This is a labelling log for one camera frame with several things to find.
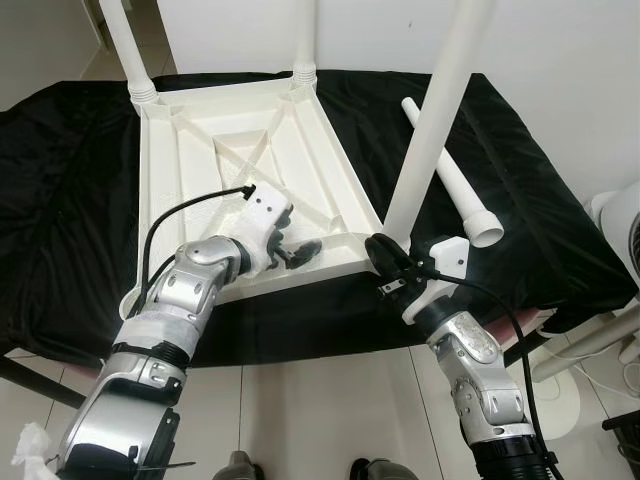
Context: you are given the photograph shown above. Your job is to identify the grey robot left foot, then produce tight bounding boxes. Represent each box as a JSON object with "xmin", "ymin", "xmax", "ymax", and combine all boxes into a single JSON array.
[{"xmin": 215, "ymin": 450, "xmax": 261, "ymax": 480}]

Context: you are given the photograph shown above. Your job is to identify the white plastic table leg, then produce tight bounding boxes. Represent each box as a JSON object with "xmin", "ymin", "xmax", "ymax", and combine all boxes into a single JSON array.
[
  {"xmin": 382, "ymin": 0, "xmax": 498, "ymax": 246},
  {"xmin": 292, "ymin": 0, "xmax": 319, "ymax": 89},
  {"xmin": 98, "ymin": 0, "xmax": 161, "ymax": 106},
  {"xmin": 400, "ymin": 96, "xmax": 506, "ymax": 249}
]

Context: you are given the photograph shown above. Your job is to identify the white pedestal fan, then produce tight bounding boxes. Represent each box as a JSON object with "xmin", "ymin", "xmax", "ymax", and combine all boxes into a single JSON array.
[{"xmin": 528, "ymin": 190, "xmax": 640, "ymax": 441}]

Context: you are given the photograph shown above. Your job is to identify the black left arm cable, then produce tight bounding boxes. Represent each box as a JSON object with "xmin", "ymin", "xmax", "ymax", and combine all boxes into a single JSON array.
[{"xmin": 135, "ymin": 185, "xmax": 258, "ymax": 311}]

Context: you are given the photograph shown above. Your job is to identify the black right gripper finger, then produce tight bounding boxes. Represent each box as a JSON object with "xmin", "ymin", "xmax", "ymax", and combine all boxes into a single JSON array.
[{"xmin": 364, "ymin": 232, "xmax": 413, "ymax": 279}]

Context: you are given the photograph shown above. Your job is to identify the grey robot foot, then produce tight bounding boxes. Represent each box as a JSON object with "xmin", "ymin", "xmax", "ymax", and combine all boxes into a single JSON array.
[
  {"xmin": 348, "ymin": 455, "xmax": 421, "ymax": 480},
  {"xmin": 215, "ymin": 450, "xmax": 261, "ymax": 480}
]

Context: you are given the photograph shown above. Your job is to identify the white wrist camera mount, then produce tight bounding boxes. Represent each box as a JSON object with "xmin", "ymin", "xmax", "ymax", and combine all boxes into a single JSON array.
[
  {"xmin": 234, "ymin": 184, "xmax": 297, "ymax": 277},
  {"xmin": 404, "ymin": 234, "xmax": 472, "ymax": 327}
]

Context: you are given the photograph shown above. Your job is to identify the grey robot right foot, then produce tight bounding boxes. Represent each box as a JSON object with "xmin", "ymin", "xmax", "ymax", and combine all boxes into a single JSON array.
[{"xmin": 348, "ymin": 455, "xmax": 421, "ymax": 480}]

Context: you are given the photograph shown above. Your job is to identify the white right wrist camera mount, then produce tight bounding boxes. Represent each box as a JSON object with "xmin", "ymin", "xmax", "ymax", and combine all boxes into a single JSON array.
[{"xmin": 404, "ymin": 234, "xmax": 472, "ymax": 327}]

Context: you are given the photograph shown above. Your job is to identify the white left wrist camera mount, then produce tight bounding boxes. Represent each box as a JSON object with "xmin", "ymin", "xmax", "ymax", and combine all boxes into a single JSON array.
[{"xmin": 234, "ymin": 184, "xmax": 297, "ymax": 277}]

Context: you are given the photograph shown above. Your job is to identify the white plastic table top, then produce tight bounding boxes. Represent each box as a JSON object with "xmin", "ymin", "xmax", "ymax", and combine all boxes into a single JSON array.
[{"xmin": 120, "ymin": 80, "xmax": 396, "ymax": 321}]

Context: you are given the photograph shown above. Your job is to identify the black cloth table cover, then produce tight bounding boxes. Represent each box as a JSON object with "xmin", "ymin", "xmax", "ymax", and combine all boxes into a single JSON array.
[{"xmin": 0, "ymin": 70, "xmax": 639, "ymax": 366}]

